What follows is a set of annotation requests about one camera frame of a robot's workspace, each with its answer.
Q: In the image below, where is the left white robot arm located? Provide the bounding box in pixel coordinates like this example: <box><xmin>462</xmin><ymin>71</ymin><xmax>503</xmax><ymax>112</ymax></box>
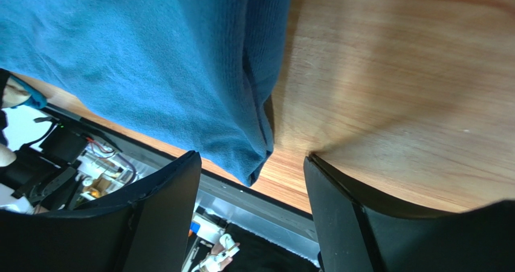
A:
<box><xmin>1</xmin><ymin>123</ymin><xmax>88</xmax><ymax>210</ymax></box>

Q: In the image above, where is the blue t-shirt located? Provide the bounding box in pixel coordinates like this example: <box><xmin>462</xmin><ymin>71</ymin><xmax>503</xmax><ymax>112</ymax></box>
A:
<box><xmin>1</xmin><ymin>0</ymin><xmax>291</xmax><ymax>186</ymax></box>

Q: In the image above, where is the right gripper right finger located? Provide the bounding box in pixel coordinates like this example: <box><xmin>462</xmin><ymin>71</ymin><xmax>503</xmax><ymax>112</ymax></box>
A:
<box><xmin>303</xmin><ymin>154</ymin><xmax>514</xmax><ymax>271</ymax></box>

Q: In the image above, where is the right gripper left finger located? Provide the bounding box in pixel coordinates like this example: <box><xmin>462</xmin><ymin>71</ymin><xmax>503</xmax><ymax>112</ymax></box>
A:
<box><xmin>1</xmin><ymin>151</ymin><xmax>202</xmax><ymax>271</ymax></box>

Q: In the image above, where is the dark clothes pile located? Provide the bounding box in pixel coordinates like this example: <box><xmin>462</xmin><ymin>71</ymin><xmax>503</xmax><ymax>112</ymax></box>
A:
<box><xmin>1</xmin><ymin>69</ymin><xmax>47</xmax><ymax>109</ymax></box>

